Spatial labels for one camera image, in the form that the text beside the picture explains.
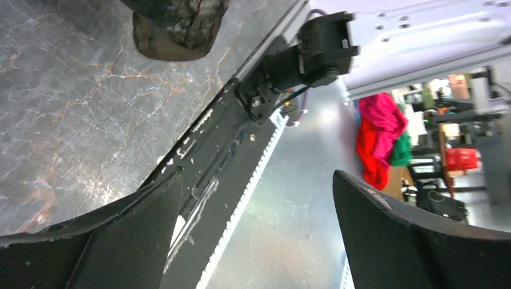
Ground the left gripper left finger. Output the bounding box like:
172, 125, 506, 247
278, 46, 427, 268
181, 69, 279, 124
1, 173, 183, 288

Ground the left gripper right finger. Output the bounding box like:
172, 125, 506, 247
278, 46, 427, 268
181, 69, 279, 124
333, 170, 510, 288

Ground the black plastic trash bag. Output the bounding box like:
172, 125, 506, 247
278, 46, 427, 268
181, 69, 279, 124
122, 0, 229, 62

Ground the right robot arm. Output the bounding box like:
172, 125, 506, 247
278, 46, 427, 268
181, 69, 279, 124
236, 1, 510, 122

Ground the green cloth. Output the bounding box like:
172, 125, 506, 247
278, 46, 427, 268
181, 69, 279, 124
389, 131, 413, 167

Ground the red basket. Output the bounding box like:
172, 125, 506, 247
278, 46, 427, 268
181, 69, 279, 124
445, 148, 480, 171

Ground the pink and red clothes pile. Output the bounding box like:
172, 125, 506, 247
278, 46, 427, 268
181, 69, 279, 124
356, 92, 408, 190

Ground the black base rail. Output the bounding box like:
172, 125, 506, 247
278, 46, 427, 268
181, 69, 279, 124
151, 79, 275, 288

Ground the white toothed cable duct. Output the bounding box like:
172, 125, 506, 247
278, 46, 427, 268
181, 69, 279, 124
195, 108, 289, 289

